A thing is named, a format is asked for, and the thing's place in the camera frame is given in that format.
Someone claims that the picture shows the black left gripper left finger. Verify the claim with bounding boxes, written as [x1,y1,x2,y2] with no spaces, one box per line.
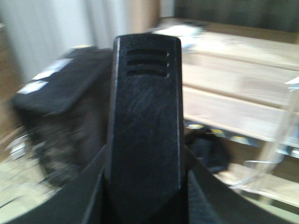
[6,146,107,224]

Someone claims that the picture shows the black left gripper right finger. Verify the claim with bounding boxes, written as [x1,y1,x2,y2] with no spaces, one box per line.
[185,147,291,224]

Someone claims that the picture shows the black stapler with orange tab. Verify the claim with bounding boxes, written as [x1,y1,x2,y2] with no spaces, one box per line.
[103,34,188,224]

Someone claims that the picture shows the black bag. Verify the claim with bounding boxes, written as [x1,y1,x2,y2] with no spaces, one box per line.
[12,46,113,187]

